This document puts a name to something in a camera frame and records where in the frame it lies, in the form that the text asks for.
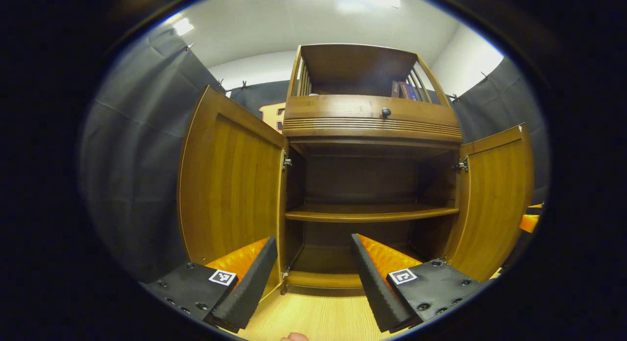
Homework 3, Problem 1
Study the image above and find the wooden double-door shoe cabinet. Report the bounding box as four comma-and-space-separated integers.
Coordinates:
177, 43, 534, 297

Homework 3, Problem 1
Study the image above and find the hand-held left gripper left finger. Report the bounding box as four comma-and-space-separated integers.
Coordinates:
140, 237, 278, 333

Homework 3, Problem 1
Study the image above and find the wooden shoe cabinet door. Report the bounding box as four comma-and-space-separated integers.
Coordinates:
177, 85, 289, 295
443, 124, 534, 282

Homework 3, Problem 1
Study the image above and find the wooden cabinet inner shelf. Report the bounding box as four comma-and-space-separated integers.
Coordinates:
285, 204, 460, 223

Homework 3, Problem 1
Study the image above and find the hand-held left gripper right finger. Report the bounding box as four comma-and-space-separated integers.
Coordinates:
350, 233, 485, 333

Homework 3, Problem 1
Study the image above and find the wooden drawer with black knob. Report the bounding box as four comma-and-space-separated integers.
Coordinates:
283, 95, 462, 140

